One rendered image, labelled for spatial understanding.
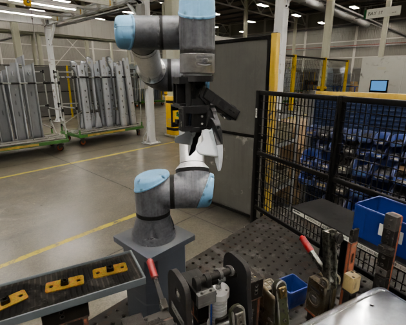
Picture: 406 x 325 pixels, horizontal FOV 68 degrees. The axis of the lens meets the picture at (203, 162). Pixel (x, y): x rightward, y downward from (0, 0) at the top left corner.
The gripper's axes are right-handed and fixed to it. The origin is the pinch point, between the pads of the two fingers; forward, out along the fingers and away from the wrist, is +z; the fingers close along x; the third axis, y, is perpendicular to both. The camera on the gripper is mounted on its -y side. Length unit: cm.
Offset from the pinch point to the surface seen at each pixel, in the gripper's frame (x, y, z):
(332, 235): 10.3, -35.1, 23.1
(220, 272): 7.1, -0.2, 25.7
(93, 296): -1.7, 27.8, 28.1
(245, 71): -193, -148, -24
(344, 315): 18, -34, 44
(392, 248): 11, -66, 36
